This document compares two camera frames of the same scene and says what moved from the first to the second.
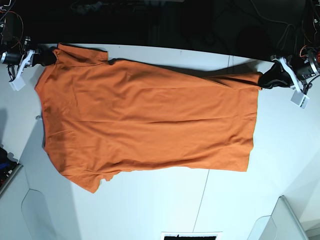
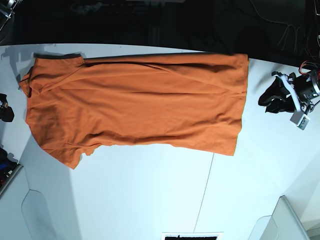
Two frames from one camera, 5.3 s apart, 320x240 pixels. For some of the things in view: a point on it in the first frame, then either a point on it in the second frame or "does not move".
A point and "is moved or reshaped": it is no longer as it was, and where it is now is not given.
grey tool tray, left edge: [9, 166] does not move
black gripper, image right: [303, 67] -> [306, 86]
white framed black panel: [202, 235] does not move
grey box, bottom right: [282, 225] does not move
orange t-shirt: [102, 117] is moved or reshaped
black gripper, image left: [15, 61] -> [6, 114]
